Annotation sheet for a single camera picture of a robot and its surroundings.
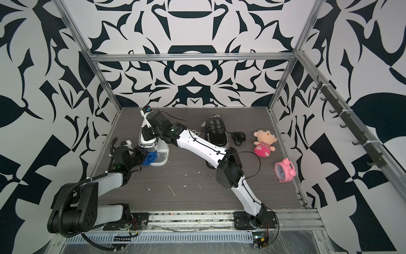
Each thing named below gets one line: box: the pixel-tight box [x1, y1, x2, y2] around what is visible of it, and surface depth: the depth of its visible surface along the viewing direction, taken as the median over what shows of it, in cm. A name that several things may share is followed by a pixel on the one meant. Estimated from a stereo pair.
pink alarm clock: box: [273, 158, 297, 183], surface depth 83 cm
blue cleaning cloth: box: [141, 150, 159, 166], surface depth 91 cm
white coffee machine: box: [137, 128, 171, 167], surface depth 93 cm
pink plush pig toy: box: [253, 129, 279, 158], surface depth 97 cm
